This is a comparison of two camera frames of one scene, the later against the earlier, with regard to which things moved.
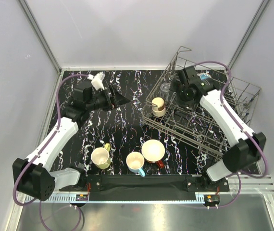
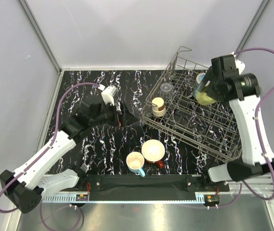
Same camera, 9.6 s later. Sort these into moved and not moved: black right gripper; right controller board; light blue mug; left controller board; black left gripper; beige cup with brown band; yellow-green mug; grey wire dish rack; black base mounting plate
Moved: black right gripper; yellow-green mug; black left gripper
Not moved: left controller board; beige cup with brown band; grey wire dish rack; light blue mug; right controller board; black base mounting plate
